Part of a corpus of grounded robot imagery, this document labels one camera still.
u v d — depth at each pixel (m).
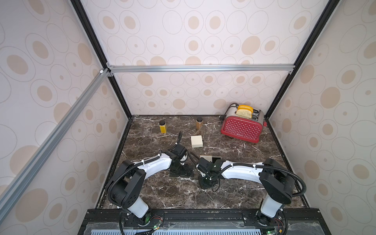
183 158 0.76
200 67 0.93
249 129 0.95
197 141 1.02
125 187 0.44
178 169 0.75
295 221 0.73
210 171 0.65
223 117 1.09
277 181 0.46
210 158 0.92
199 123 1.06
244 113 0.95
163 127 1.03
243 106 0.96
